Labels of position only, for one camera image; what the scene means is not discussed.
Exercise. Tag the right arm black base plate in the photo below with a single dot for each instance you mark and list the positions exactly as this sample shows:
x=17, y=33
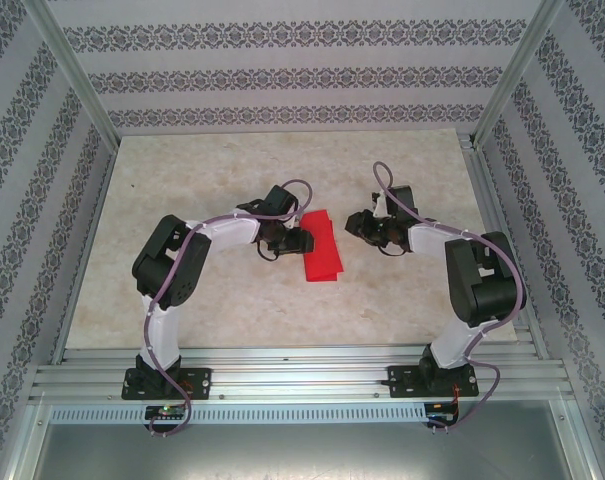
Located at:
x=397, y=382

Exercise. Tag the grey metal sheet panel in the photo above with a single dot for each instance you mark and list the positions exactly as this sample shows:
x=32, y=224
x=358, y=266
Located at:
x=302, y=450

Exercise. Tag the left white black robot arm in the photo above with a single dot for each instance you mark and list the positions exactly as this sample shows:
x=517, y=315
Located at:
x=159, y=330

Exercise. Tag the wide aluminium mounting rail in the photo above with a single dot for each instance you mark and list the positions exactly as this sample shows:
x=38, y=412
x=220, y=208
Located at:
x=297, y=375

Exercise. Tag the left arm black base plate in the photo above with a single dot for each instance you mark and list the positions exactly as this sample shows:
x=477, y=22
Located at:
x=200, y=382

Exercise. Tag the red paper sheet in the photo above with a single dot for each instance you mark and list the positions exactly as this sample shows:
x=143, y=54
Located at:
x=323, y=260

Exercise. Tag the aluminium side rail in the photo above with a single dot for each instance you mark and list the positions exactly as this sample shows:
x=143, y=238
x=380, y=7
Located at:
x=529, y=337
x=88, y=235

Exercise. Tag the aluminium frame post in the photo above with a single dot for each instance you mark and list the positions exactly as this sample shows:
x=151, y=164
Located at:
x=519, y=75
x=77, y=75

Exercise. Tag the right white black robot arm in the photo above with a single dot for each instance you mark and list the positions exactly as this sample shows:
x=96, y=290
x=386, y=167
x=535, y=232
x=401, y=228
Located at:
x=452, y=345

